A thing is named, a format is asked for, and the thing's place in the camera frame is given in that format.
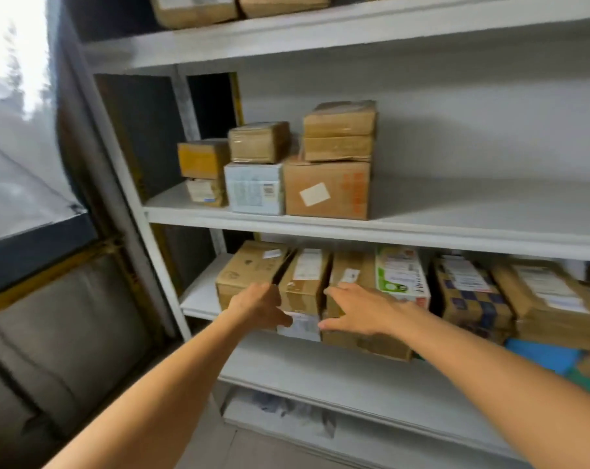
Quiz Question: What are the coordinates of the person's right hand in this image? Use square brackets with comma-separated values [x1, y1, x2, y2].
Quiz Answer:
[318, 281, 413, 337]

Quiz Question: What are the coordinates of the person's left hand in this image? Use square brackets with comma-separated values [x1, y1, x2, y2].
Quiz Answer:
[226, 283, 294, 333]

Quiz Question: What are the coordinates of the cardboard box black swirl logo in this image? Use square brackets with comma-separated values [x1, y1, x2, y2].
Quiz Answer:
[215, 240, 294, 311]

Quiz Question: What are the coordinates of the cardboard parcel white label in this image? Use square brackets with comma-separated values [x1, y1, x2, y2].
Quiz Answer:
[277, 248, 333, 318]

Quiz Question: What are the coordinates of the large box orange print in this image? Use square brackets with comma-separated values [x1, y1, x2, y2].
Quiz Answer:
[283, 156, 372, 221]

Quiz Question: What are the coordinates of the white metal shelf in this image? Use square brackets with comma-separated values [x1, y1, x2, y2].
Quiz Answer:
[62, 0, 590, 469]

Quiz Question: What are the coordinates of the yellow fronted box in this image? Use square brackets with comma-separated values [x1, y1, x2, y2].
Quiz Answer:
[177, 139, 231, 180]

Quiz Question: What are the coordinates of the large dusty cardboard box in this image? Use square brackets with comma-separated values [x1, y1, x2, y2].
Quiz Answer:
[302, 100, 377, 163]

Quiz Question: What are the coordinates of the brown box handwritten white label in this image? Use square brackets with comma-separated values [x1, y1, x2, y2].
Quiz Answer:
[148, 0, 240, 30]

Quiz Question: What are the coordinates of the taped brown parcel 0410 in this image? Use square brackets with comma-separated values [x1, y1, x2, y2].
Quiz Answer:
[236, 0, 333, 19]

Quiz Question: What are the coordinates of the person's right forearm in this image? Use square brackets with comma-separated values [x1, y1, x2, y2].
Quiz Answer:
[397, 307, 590, 469]

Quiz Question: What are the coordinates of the person's left forearm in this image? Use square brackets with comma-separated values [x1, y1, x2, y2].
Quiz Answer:
[43, 312, 256, 469]

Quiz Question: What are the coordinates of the green and white carton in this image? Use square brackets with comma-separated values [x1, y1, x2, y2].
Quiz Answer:
[375, 245, 432, 308]

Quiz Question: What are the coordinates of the small taped cardboard parcel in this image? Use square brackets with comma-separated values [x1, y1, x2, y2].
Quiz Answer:
[325, 251, 379, 318]

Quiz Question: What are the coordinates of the blue checkered cardboard box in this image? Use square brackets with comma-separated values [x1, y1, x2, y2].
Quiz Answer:
[431, 256, 515, 340]

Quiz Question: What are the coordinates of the squat cardboard box white label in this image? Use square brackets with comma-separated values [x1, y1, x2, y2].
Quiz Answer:
[489, 261, 590, 352]

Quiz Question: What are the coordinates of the small blue box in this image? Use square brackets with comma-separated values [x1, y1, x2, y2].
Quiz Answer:
[504, 338, 584, 377]

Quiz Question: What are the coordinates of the crumpled grey plastic wrap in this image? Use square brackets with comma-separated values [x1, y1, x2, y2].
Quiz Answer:
[251, 390, 337, 438]

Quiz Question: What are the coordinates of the yellow sticker strip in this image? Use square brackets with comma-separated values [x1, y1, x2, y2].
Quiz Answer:
[228, 72, 245, 126]

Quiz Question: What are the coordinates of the silver softbox light reflector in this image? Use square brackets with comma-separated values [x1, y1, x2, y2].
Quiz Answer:
[0, 0, 87, 245]

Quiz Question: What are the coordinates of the dull yellow wall strip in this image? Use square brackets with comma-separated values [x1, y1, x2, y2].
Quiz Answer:
[0, 241, 128, 318]

